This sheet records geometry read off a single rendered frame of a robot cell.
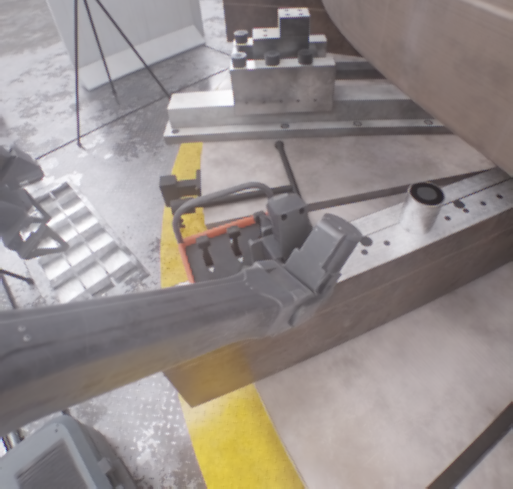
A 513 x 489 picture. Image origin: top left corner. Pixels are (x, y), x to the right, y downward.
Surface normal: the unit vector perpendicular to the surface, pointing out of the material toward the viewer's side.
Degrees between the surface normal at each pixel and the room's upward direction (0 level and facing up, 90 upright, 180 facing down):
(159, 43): 37
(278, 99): 90
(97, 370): 92
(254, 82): 90
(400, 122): 0
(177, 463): 0
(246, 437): 0
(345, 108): 72
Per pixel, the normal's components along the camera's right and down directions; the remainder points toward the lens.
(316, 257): -0.55, 0.01
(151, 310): 0.48, -0.83
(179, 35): 0.36, -0.20
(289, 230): 0.34, 0.54
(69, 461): -0.06, -0.65
